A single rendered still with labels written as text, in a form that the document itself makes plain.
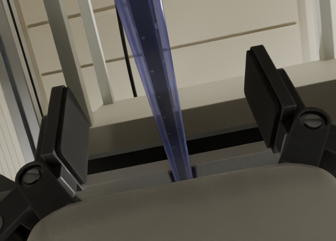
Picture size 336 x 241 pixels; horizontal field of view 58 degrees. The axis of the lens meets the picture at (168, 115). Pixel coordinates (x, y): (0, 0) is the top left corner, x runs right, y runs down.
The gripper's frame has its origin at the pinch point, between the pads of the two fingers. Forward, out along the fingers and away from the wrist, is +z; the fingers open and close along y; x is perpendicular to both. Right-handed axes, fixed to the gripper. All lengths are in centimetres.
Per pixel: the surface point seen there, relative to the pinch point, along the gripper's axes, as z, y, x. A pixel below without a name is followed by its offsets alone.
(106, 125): 29.8, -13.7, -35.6
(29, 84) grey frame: 27.0, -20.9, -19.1
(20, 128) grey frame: 22.4, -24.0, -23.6
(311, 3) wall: 212, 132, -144
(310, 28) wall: 200, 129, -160
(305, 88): 29, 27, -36
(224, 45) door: 203, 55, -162
